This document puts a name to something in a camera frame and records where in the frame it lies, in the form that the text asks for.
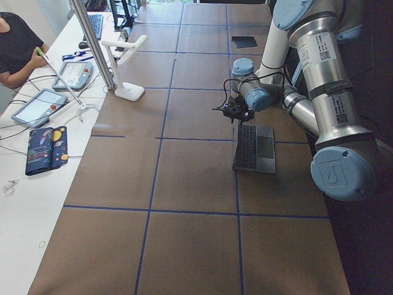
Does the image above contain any space pattern pencil case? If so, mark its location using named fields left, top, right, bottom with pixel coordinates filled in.
left=25, top=126, right=68, bottom=176

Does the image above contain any teach pendant far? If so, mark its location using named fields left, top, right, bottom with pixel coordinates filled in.
left=60, top=61, right=93, bottom=91

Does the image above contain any blue lanyard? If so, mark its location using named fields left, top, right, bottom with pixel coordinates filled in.
left=61, top=50, right=95, bottom=61

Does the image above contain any aluminium frame post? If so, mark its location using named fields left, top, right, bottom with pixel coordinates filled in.
left=69, top=0, right=115, bottom=90

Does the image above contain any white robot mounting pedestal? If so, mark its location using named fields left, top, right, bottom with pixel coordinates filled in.
left=255, top=21, right=289, bottom=84

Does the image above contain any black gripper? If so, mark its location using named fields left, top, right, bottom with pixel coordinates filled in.
left=223, top=103, right=254, bottom=125

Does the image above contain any seated person in black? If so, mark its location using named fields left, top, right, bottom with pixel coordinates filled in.
left=1, top=12, right=49, bottom=89

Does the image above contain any teach pendant near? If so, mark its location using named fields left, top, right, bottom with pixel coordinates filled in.
left=11, top=88, right=68, bottom=128

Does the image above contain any black mouse pad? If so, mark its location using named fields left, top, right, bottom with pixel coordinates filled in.
left=231, top=36, right=257, bottom=49

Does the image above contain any long grabber stick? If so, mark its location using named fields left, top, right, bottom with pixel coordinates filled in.
left=36, top=47, right=87, bottom=110

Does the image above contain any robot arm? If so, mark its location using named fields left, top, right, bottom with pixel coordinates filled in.
left=219, top=1, right=378, bottom=201

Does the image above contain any white desk lamp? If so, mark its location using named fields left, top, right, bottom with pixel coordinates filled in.
left=101, top=34, right=147, bottom=102

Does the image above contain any black keyboard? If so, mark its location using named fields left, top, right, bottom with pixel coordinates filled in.
left=88, top=14, right=104, bottom=40

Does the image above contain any grey laptop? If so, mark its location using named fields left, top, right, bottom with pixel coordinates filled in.
left=233, top=124, right=276, bottom=174

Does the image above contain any teach pendant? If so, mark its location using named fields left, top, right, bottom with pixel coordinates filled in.
left=11, top=88, right=68, bottom=128
left=60, top=61, right=93, bottom=91

